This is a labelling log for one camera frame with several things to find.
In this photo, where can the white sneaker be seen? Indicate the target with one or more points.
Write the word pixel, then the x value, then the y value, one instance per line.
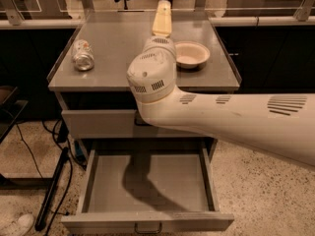
pixel 19 227

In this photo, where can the crushed silver soda can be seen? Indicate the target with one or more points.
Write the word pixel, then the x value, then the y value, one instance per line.
pixel 82 55

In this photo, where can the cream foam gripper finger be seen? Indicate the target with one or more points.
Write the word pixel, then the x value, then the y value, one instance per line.
pixel 162 23

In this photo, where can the white paper bowl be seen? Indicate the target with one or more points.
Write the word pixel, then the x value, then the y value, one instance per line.
pixel 191 54

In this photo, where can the black desk frame leg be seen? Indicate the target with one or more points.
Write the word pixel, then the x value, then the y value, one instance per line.
pixel 10 108

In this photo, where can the open grey middle drawer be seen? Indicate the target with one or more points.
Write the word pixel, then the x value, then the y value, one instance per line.
pixel 149 187

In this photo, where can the closed grey top drawer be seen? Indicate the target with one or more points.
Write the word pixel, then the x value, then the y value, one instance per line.
pixel 104 124

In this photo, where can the white horizontal rail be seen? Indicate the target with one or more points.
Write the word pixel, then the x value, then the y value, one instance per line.
pixel 217 22

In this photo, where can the grey metal drawer cabinet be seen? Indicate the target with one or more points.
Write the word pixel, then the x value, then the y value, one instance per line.
pixel 116 38

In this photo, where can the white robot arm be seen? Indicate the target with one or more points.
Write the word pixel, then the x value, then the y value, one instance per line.
pixel 283 124

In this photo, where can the black middle drawer handle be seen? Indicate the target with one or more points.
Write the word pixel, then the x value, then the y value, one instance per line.
pixel 146 230

